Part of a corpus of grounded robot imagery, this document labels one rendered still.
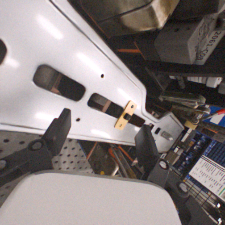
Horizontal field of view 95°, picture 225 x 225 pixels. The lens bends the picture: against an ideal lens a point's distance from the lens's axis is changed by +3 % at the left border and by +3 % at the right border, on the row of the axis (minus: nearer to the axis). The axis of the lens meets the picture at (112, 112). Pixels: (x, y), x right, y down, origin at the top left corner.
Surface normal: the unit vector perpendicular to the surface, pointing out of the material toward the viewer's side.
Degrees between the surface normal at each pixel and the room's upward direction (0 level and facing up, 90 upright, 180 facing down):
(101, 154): 90
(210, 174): 90
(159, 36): 90
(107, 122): 0
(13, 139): 0
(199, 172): 90
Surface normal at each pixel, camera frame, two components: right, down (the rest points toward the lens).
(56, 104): 0.58, 0.43
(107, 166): -0.64, -0.29
